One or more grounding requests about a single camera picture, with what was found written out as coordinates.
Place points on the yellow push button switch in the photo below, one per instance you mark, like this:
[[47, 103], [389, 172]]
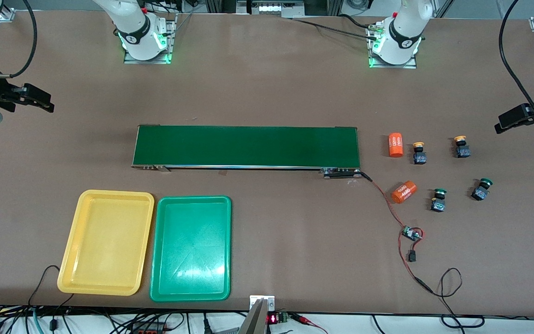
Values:
[[462, 149], [419, 157]]

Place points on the green push button switch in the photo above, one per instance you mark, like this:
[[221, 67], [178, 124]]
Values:
[[438, 203], [480, 191]]

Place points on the orange printed cylinder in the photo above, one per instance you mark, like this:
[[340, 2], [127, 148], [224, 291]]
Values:
[[395, 144], [404, 192]]

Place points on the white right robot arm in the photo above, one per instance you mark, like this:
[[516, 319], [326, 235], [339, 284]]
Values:
[[137, 37]]

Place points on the small black circuit board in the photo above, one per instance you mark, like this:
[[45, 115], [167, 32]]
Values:
[[411, 233]]

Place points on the yellow plastic tray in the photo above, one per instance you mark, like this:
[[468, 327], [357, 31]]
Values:
[[104, 241]]

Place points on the green plastic tray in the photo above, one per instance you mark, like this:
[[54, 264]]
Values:
[[190, 248]]

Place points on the green belt conveyor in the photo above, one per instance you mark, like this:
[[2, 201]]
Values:
[[248, 146]]

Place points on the white lit device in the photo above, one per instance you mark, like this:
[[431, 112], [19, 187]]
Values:
[[269, 8]]

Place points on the black orange power strip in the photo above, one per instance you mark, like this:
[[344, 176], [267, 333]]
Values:
[[149, 328]]

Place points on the red clip lead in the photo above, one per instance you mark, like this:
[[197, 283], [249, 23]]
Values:
[[301, 318]]

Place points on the small red LED module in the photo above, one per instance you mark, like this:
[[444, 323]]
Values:
[[274, 318]]

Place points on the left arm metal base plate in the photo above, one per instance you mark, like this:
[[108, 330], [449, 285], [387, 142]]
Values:
[[392, 66]]

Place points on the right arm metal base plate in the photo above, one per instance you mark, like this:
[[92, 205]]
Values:
[[172, 37]]

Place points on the grey camera stand pole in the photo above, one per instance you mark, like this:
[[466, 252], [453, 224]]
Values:
[[257, 320]]

